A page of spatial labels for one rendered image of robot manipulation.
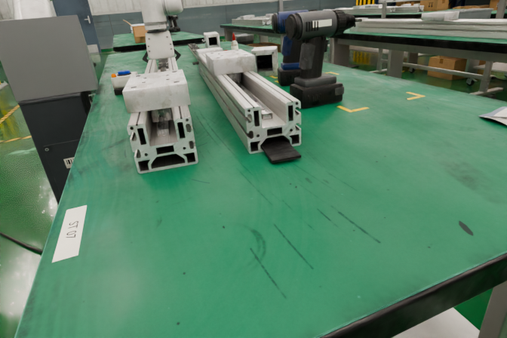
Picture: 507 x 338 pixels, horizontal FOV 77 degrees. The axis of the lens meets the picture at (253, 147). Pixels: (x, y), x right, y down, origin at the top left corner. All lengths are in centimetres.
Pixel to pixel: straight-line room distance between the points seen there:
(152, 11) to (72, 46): 31
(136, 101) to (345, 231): 40
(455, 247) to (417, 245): 4
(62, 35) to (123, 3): 1096
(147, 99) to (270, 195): 28
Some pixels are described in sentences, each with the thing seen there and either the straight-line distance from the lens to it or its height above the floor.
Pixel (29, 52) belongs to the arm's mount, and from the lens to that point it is 135.
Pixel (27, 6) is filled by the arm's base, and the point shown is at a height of 108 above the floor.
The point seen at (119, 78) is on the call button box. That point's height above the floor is 84.
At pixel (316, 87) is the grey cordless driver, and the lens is 80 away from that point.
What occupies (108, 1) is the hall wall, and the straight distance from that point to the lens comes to 1224.
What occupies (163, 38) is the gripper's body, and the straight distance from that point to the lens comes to 132.
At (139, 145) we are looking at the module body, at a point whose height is 83.
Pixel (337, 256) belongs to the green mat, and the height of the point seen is 78.
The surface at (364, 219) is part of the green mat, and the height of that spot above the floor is 78.
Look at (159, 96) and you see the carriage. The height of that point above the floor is 89.
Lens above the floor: 102
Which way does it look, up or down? 24 degrees down
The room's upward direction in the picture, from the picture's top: 5 degrees counter-clockwise
